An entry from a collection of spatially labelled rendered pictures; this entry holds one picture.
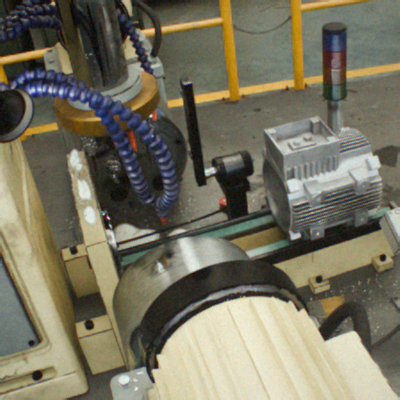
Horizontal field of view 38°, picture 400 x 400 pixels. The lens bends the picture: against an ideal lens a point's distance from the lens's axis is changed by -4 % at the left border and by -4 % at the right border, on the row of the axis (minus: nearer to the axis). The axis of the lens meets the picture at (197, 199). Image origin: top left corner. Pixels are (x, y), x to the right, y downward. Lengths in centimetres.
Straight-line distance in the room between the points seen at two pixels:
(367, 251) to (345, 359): 80
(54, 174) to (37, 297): 87
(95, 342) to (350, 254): 58
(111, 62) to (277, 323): 54
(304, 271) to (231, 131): 68
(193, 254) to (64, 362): 37
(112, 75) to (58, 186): 86
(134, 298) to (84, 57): 38
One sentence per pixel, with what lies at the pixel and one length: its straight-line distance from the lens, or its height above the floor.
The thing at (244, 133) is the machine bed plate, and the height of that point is 80.
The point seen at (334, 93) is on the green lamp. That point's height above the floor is 105.
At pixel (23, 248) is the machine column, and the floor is 120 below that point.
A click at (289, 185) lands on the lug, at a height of 109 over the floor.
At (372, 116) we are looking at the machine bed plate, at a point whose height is 80.
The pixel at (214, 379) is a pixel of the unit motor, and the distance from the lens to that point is 54.
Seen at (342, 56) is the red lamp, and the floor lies 115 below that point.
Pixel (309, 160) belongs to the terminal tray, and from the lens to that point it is 117.
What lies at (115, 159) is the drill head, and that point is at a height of 107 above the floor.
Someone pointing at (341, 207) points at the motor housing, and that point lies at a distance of 122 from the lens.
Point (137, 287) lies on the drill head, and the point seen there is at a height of 114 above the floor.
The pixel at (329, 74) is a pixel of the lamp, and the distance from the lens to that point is 151.
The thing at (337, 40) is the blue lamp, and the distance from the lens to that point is 147.
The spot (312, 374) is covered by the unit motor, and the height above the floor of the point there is 135.
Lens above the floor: 179
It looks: 38 degrees down
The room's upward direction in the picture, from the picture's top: 9 degrees counter-clockwise
